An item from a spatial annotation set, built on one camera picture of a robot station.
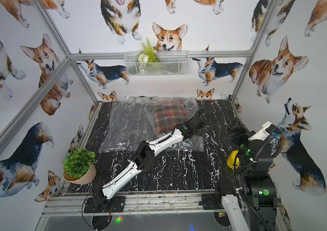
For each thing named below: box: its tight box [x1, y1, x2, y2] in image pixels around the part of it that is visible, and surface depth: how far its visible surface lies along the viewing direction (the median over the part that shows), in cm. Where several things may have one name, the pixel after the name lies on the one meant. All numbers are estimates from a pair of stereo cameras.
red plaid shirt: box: [153, 99, 188, 135], surface depth 102 cm
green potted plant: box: [62, 147, 97, 185], surface depth 75 cm
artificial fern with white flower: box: [136, 37, 159, 64], surface depth 84 cm
